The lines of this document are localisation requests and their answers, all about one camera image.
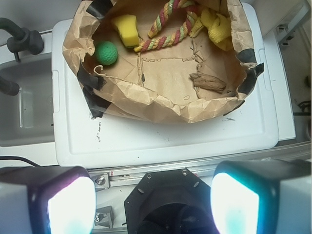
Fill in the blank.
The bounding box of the yellow cloth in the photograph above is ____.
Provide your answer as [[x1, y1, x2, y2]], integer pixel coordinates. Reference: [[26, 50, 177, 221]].
[[189, 7, 233, 51]]

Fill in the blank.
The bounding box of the white plastic tray lid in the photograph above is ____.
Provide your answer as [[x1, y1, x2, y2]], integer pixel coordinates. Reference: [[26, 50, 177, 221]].
[[51, 2, 280, 167]]

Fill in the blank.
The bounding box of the brown wood chip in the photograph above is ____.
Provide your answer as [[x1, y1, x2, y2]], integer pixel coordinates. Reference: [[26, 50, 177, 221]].
[[189, 73, 227, 94]]

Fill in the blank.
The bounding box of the yellow sponge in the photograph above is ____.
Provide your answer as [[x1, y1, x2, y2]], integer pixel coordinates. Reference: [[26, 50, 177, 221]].
[[111, 14, 139, 48]]

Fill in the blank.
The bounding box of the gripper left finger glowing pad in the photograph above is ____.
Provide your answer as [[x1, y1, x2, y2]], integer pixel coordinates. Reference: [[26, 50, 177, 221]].
[[0, 166, 96, 234]]

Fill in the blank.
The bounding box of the metal corner bracket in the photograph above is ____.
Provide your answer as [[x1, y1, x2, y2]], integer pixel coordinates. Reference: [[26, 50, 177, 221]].
[[94, 206, 114, 229]]

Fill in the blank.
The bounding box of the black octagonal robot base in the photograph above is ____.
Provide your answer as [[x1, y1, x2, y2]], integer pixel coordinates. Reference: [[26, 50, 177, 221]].
[[124, 168, 218, 234]]

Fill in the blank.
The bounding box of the green dimpled ball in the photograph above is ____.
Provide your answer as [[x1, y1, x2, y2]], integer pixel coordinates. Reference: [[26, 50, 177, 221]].
[[95, 41, 118, 66]]

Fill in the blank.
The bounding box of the multicolour twisted rope toy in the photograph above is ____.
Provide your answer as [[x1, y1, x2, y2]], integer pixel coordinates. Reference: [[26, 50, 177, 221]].
[[134, 0, 199, 53]]

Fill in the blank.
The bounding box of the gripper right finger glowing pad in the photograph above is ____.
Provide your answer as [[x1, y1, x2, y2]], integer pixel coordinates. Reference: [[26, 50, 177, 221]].
[[210, 159, 312, 234]]

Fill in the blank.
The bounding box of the brown paper bag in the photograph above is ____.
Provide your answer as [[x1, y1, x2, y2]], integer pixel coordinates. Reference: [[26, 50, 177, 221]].
[[63, 0, 264, 123]]

